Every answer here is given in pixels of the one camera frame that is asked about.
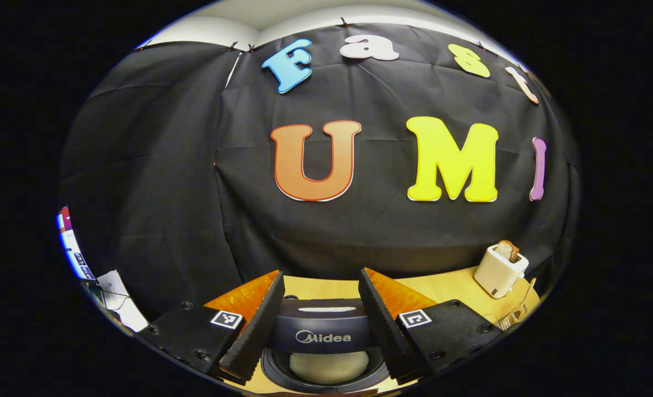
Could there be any metal wire chopstick holder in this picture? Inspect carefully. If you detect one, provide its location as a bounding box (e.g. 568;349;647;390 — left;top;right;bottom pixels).
492;303;528;331

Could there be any bread slice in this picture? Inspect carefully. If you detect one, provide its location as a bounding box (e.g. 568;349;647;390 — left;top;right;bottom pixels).
495;240;520;263

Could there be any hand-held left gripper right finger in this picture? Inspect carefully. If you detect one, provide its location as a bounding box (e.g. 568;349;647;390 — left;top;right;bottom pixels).
358;267;506;385

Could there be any white paper sheet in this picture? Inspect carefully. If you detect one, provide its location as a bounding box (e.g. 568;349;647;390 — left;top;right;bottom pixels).
96;270;149;332

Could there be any wooden spoon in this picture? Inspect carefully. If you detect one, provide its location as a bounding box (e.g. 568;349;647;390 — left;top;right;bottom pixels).
517;277;538;320

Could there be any computer monitor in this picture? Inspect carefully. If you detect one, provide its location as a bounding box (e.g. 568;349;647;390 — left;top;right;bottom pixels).
56;207;96;281

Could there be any silver rice cooker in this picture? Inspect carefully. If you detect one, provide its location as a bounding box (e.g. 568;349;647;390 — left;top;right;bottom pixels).
260;295;391;395

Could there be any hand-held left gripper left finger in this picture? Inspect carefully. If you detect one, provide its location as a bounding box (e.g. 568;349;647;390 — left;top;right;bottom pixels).
139;270;286;385

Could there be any white toaster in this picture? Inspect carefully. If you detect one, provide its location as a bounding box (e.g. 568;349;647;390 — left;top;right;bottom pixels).
474;244;529;299

